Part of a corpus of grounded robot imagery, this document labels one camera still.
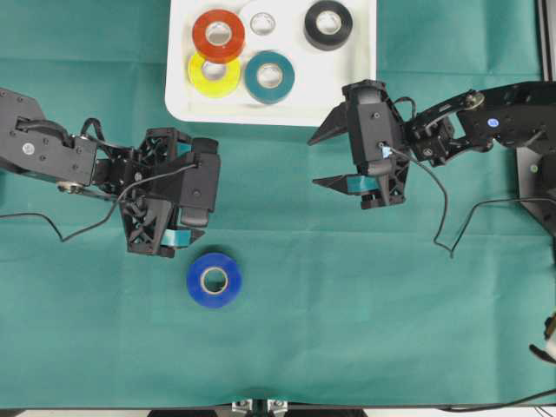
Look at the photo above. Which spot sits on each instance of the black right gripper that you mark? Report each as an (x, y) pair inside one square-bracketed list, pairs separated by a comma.
[(385, 180)]

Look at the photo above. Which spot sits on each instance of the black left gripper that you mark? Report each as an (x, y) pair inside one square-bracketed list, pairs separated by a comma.
[(150, 223)]

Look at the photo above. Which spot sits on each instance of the blue tape roll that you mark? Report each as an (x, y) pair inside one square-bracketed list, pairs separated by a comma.
[(214, 280)]

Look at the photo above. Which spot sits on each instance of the teal tape roll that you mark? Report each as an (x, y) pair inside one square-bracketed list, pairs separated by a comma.
[(269, 77)]

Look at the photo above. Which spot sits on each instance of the yellow tape roll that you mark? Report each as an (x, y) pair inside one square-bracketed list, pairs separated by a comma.
[(214, 88)]

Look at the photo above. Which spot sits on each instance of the black tape roll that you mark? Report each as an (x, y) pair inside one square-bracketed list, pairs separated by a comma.
[(327, 25)]

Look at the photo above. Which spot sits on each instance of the red tape roll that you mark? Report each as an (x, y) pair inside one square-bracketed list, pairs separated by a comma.
[(219, 53)]

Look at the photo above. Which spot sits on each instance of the white tape roll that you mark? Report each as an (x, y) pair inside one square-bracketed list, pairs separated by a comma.
[(270, 24)]

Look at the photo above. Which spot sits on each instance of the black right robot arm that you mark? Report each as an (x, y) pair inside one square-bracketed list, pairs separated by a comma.
[(520, 115)]

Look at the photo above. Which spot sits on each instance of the white plastic case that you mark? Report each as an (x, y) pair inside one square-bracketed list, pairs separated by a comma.
[(319, 75)]

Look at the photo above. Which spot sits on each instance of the green table cloth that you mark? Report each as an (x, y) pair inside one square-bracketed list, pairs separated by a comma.
[(434, 301)]

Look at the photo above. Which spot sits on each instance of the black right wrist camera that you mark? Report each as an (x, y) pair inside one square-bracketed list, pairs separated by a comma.
[(370, 118)]

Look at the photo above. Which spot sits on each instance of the silver table clamp bracket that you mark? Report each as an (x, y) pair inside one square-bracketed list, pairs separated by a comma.
[(261, 408)]

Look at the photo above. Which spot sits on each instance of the black aluminium frame rail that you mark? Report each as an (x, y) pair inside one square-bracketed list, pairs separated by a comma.
[(546, 26)]

